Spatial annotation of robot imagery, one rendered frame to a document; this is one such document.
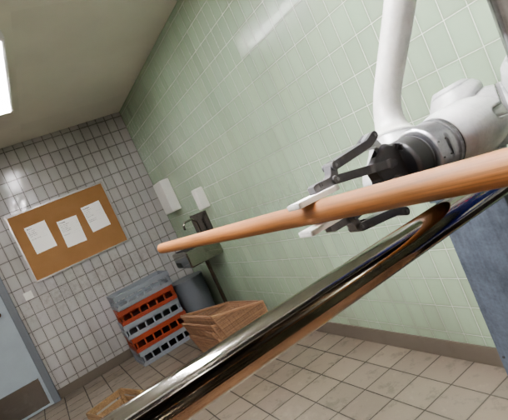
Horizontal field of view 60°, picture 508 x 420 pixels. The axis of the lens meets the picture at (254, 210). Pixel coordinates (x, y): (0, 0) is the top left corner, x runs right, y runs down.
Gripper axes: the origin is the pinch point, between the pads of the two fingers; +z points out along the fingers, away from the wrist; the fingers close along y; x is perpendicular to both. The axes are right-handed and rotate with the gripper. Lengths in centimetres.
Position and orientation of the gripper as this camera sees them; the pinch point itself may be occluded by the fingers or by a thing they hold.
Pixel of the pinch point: (318, 211)
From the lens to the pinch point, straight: 58.4
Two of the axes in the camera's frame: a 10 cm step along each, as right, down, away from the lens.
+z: -8.0, 3.9, -4.6
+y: 4.1, 9.1, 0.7
